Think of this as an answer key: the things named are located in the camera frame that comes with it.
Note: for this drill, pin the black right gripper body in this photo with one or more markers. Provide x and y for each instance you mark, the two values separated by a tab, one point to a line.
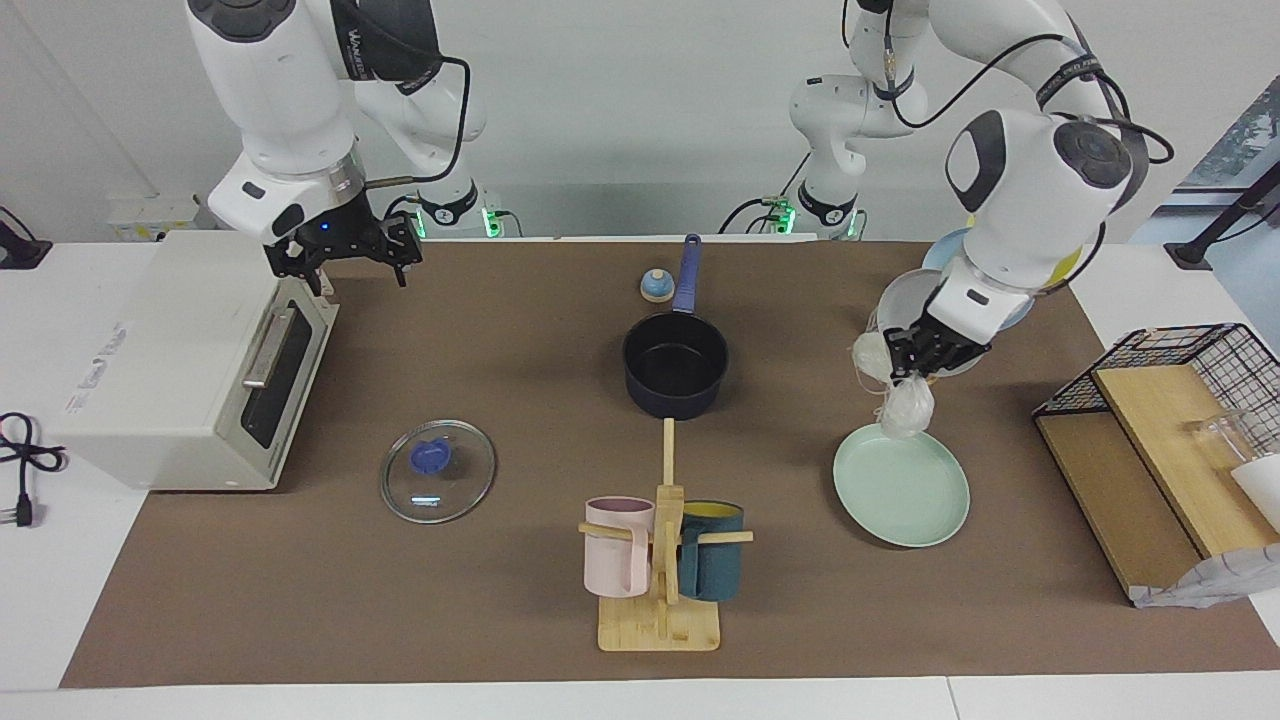
340	235

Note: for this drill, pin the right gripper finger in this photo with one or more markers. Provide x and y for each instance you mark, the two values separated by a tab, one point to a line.
323	282
402	270

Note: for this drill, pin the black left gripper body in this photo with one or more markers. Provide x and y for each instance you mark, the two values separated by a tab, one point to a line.
945	338

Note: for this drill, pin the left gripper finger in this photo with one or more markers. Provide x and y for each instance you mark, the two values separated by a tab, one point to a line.
928	372
902	362

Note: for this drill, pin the bagged white vermicelli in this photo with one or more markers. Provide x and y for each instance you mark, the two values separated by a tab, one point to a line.
908	410

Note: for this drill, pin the glass lid blue knob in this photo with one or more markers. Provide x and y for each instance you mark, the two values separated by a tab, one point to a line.
435	470

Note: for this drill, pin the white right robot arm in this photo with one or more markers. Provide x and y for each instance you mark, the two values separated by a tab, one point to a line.
280	100

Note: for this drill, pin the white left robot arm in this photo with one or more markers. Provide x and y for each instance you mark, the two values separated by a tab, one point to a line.
1040	200

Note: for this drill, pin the wooden plate rack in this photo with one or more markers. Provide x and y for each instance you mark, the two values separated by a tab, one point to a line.
876	343

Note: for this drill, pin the grey plate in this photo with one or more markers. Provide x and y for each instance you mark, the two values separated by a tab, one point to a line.
905	300

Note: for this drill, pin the light blue plate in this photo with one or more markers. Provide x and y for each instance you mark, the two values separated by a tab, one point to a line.
945	255

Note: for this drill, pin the light green plate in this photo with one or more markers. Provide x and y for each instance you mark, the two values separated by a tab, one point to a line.
900	490

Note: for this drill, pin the yellow plate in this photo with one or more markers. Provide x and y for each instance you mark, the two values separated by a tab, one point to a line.
1068	268

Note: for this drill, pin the white toaster oven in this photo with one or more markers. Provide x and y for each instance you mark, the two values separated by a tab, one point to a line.
160	350

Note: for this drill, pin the dark blue saucepan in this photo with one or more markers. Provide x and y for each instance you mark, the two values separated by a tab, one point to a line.
675	360

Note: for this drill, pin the small blue wooden knob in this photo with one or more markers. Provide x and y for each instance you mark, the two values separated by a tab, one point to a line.
656	288

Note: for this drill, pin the teal mug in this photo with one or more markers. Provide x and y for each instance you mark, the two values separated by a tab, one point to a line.
712	560

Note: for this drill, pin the clear glass cup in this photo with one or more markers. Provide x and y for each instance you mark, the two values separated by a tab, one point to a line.
1225	432

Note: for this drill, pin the black table clamp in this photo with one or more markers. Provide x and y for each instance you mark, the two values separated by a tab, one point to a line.
22	250

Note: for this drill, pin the brown table mat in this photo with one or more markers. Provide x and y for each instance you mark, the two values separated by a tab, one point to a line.
450	600

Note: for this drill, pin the grey patterned cloth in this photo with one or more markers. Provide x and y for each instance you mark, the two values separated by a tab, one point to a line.
1200	582

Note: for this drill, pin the pink mug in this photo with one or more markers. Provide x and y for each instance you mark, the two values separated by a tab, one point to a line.
615	555

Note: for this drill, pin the white cup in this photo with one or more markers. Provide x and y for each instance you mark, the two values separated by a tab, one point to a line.
1262	490

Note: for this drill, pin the wooden mug tree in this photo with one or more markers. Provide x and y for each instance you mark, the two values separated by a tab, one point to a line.
660	625

